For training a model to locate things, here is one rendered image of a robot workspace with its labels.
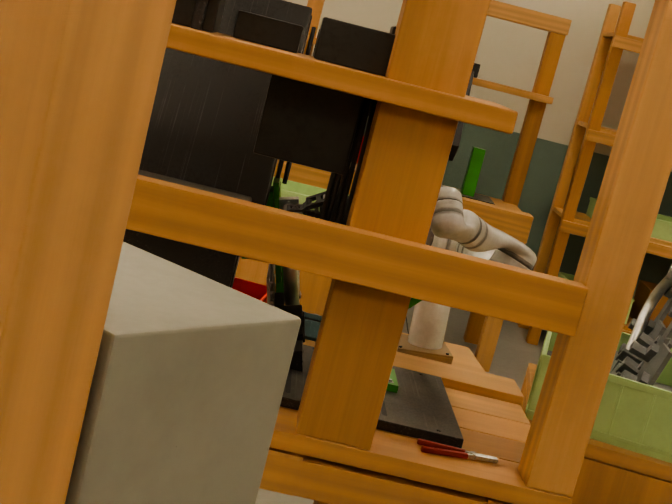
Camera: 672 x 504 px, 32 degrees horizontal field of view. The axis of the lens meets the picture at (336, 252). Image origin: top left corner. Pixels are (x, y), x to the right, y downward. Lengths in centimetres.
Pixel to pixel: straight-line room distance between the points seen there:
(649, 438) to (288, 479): 112
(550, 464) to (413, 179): 59
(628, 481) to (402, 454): 93
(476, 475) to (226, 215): 67
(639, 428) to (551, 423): 83
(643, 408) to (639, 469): 15
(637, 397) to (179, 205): 140
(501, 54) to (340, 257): 606
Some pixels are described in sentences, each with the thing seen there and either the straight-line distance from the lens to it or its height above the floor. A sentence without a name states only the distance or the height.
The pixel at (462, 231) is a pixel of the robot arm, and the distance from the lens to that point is 242.
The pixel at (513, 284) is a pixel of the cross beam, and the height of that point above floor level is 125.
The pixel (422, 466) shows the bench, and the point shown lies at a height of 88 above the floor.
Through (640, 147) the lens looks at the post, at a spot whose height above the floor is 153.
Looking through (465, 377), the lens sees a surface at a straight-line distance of 281.
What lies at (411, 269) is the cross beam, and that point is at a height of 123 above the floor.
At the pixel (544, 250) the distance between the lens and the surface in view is 804.
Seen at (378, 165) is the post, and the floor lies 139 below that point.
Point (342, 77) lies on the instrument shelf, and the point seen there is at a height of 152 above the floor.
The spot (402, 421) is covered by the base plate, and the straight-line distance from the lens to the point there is 235.
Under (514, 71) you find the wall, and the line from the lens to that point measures 806.
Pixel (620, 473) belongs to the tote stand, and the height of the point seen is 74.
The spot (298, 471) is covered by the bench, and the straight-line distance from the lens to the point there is 221.
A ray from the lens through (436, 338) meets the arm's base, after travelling 310.
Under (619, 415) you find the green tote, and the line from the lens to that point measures 303.
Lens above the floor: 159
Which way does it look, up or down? 10 degrees down
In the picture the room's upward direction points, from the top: 14 degrees clockwise
